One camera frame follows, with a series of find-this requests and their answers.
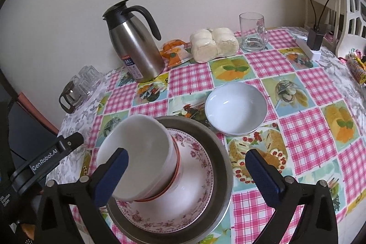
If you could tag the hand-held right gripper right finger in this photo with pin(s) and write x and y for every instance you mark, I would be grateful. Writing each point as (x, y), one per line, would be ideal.
(261, 175)

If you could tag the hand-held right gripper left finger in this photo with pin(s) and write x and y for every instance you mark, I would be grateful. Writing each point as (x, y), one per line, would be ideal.
(113, 172)

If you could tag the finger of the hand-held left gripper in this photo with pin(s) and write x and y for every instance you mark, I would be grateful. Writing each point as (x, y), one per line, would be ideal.
(57, 154)

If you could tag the small white bowl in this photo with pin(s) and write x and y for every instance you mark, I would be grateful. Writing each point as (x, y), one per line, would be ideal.
(137, 146)

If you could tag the stainless steel plate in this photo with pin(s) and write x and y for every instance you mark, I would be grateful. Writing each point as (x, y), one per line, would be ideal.
(220, 164)

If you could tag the strawberry print bowl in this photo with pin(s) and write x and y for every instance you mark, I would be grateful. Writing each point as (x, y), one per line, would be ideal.
(175, 172)

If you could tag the floral rimmed round plate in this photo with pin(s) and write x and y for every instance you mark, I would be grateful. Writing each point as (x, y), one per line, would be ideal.
(194, 175)

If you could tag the dark chair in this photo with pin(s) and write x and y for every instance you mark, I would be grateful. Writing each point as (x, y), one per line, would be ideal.
(28, 129)

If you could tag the pink checked tablecloth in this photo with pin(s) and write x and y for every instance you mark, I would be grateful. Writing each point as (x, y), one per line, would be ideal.
(308, 132)

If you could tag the light blue bowl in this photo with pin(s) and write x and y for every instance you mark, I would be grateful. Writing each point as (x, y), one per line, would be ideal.
(234, 109)

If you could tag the clear glass cup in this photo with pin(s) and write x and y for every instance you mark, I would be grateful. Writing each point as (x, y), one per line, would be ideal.
(85, 72)
(88, 89)

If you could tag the stainless steel thermos jug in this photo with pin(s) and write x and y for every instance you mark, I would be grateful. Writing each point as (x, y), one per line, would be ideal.
(137, 46)

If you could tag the white power strip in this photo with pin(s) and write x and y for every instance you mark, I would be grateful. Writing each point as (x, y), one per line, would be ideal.
(314, 55)

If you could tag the orange snack packet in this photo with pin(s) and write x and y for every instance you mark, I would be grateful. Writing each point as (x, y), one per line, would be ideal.
(176, 56)

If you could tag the bag of steamed buns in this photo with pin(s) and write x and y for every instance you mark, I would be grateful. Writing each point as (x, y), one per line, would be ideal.
(214, 45)

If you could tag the colourful snack packet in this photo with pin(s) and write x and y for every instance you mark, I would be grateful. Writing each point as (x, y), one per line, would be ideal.
(357, 71)

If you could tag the clear glass mug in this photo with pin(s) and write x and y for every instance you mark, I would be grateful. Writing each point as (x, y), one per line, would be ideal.
(251, 32)

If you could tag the black charger plug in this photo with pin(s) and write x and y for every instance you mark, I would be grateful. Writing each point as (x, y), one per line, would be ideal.
(316, 39)

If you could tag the white carved chair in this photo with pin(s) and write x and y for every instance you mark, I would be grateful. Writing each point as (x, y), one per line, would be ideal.
(351, 45)

